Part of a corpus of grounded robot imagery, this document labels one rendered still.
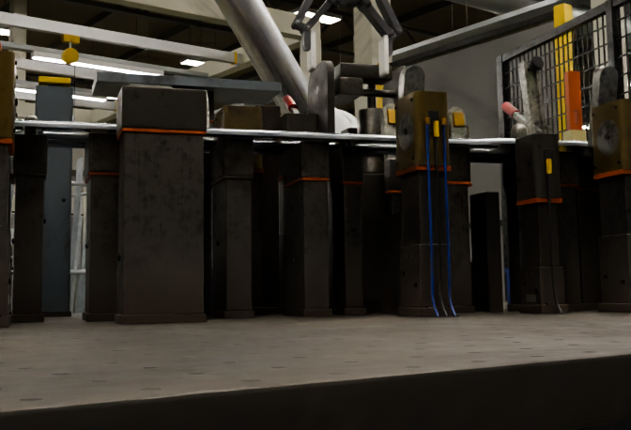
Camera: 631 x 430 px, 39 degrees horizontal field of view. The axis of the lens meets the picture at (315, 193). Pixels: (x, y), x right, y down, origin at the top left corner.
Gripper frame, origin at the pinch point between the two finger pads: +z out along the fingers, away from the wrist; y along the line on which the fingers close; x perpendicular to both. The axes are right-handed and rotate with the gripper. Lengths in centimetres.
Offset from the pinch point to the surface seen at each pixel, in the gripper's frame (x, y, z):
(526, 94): -14.6, -44.7, -0.7
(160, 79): -26.8, 29.4, -2.3
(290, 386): 106, 42, 44
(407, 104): 18.6, -2.8, 10.5
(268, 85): -26.7, 7.6, -2.3
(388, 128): -12.8, -12.7, 8.1
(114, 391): 106, 50, 43
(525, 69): -14.9, -44.9, -6.0
